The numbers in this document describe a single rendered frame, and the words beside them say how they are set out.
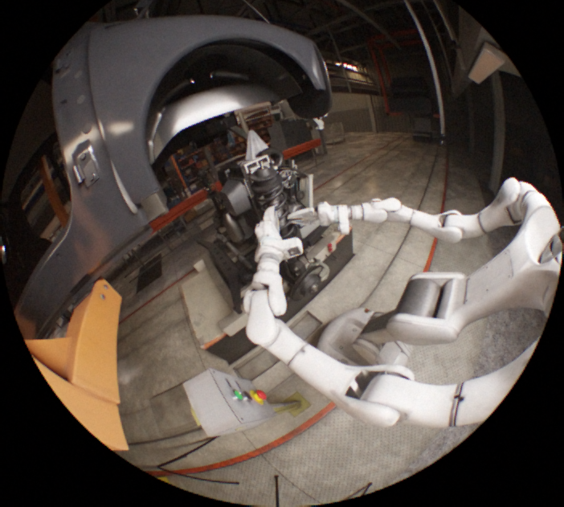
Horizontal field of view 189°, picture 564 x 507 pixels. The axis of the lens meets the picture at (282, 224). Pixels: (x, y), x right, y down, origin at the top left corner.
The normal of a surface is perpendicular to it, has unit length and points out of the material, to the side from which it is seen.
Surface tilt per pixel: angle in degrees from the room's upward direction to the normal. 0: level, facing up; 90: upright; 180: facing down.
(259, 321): 8
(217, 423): 0
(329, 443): 0
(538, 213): 90
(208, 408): 0
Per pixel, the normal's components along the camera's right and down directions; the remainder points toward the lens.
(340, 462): -0.28, -0.81
